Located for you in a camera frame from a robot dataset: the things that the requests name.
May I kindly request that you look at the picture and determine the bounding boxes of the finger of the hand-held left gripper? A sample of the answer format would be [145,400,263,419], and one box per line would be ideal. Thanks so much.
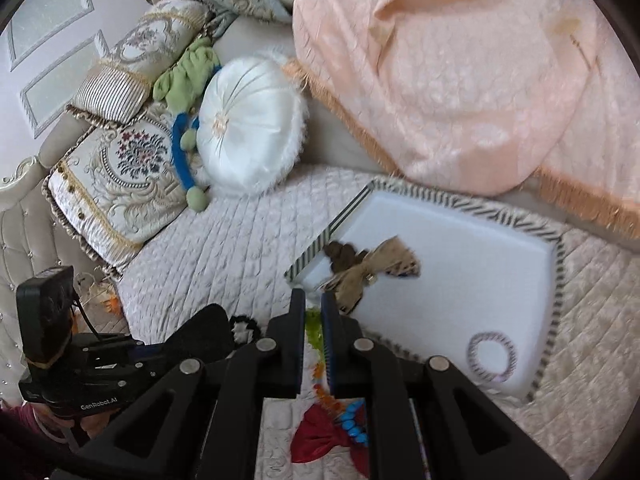
[134,341,175,377]

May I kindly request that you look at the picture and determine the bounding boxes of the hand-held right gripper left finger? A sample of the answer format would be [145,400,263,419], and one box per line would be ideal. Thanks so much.
[50,287,307,480]

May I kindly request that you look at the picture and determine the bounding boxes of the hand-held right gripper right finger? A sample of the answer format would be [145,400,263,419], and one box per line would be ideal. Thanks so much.
[320,290,571,480]

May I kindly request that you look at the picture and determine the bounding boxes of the multicolour bead necklace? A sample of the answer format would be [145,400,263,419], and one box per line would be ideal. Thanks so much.
[304,307,346,416]

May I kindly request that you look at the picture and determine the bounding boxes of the burlap bow hair clip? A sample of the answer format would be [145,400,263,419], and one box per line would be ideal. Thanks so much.
[320,236,422,313]

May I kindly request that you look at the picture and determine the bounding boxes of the blue bead bracelet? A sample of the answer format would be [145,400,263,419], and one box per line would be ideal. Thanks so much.
[340,400,371,448]

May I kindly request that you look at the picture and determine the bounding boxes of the white tray with striped rim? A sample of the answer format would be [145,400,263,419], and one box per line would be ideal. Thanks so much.
[285,176,568,403]

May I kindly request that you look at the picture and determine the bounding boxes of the person's left forearm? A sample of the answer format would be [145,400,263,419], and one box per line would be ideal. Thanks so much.
[0,400,48,466]

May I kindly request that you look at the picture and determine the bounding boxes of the person's left hand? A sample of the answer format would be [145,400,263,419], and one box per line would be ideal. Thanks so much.
[30,402,108,448]

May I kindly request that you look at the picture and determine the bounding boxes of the brown scrunchie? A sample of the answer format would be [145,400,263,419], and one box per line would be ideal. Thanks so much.
[322,241,358,266]

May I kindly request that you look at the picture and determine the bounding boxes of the quilted cream sofa cover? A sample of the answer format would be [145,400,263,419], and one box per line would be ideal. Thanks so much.
[117,162,640,480]

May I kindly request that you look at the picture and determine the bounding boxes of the red bow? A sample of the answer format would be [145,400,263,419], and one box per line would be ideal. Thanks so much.
[290,405,371,465]

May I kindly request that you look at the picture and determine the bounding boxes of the cream sofa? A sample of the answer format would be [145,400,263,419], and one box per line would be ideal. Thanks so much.
[0,12,411,411]

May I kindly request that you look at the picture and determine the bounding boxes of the floral embroidered square cushion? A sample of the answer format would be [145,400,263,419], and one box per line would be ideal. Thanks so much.
[42,105,211,273]

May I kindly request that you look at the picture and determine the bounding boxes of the white round pillow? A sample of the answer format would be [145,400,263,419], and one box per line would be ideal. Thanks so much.
[196,47,310,196]

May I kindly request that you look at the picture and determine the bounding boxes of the green and blue plush toy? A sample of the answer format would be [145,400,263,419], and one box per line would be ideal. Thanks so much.
[152,37,223,213]

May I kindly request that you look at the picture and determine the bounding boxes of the peach fringed blanket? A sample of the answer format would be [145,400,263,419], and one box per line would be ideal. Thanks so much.
[291,0,640,246]

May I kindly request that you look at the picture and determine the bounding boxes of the striped embroidered bolster cushion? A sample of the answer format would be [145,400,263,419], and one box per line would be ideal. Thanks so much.
[65,0,213,128]

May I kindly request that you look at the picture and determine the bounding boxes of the white panelled door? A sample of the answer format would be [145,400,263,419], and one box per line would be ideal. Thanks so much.
[0,0,151,161]

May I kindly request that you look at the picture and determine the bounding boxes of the striped hair tie ring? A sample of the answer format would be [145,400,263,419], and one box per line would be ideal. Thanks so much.
[466,331,517,383]

